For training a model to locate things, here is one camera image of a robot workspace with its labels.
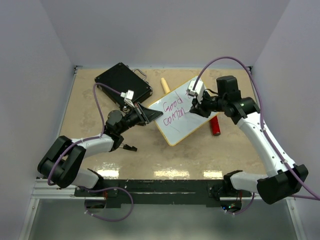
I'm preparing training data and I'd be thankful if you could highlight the red glitter toy microphone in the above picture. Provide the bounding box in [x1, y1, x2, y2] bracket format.
[209, 115, 221, 136]

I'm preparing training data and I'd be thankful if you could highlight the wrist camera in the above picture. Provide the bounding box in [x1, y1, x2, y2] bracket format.
[186, 79, 205, 103]
[120, 90, 135, 108]

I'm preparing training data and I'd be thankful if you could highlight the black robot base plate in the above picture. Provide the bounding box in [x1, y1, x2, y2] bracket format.
[74, 179, 252, 208]

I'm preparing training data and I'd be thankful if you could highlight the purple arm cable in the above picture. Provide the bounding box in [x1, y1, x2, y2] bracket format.
[46, 83, 134, 222]
[193, 56, 320, 216]

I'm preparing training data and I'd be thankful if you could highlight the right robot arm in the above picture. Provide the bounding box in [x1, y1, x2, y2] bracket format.
[186, 75, 309, 205]

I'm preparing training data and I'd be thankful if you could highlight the yellow framed whiteboard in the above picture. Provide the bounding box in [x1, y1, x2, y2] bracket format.
[148, 77, 218, 146]

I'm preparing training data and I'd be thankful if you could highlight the whiteboard metal stand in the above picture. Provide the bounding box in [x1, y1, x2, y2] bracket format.
[119, 144, 138, 152]

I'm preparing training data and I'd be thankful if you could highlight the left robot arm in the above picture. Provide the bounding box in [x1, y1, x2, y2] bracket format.
[37, 102, 163, 196]

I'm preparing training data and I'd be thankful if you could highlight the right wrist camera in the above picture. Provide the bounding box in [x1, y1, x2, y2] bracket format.
[186, 79, 205, 103]

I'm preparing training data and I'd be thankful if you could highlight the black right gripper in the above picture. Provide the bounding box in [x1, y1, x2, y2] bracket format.
[190, 89, 227, 118]

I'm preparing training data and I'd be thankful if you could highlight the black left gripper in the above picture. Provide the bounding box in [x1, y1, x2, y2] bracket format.
[117, 102, 163, 135]

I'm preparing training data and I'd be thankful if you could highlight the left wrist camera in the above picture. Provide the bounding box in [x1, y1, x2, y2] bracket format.
[120, 90, 135, 108]

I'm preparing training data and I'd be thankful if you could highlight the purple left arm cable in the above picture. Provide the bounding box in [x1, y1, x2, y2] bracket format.
[46, 83, 134, 222]

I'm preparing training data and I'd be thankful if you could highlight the black hard case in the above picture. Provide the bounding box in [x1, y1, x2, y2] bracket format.
[94, 62, 153, 112]

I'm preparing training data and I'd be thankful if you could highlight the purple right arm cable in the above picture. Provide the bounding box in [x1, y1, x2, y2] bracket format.
[193, 56, 320, 216]

